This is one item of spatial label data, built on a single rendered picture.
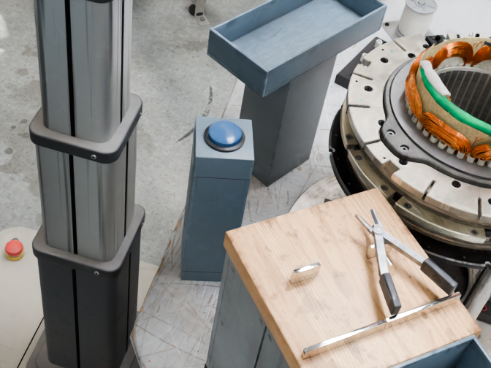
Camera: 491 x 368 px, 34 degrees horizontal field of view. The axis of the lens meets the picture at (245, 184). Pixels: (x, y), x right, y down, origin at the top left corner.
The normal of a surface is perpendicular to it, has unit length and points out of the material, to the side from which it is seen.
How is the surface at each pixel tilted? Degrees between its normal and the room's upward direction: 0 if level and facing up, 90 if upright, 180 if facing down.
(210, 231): 90
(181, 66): 0
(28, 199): 0
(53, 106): 90
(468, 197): 0
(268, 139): 90
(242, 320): 90
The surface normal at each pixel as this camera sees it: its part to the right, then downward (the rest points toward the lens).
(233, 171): 0.04, 0.75
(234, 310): -0.90, 0.24
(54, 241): -0.25, 0.70
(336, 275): 0.13, -0.66
